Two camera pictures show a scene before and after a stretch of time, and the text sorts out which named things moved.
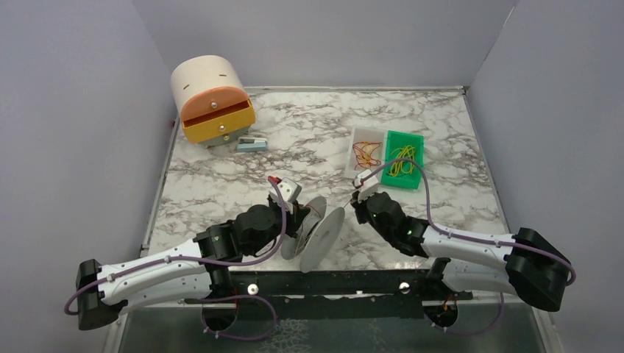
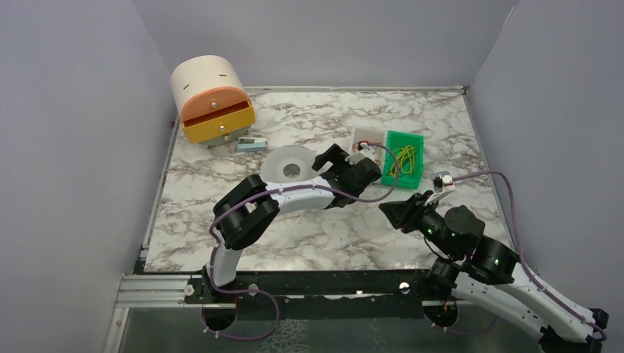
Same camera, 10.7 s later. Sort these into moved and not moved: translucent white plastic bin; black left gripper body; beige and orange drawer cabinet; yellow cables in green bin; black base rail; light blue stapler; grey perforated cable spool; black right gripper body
Moved: black left gripper body; black right gripper body; grey perforated cable spool
Not moved: yellow cables in green bin; beige and orange drawer cabinet; light blue stapler; translucent white plastic bin; black base rail
